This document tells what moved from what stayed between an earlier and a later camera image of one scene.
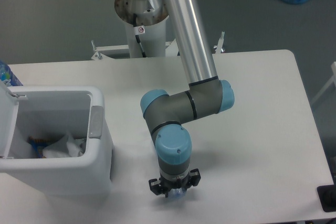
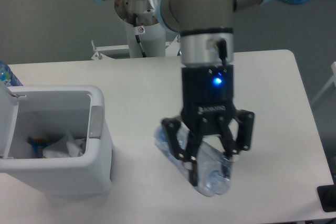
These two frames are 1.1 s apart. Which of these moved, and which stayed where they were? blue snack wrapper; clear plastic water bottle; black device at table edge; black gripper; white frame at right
Moved: black gripper; clear plastic water bottle
Stayed: blue snack wrapper; white frame at right; black device at table edge
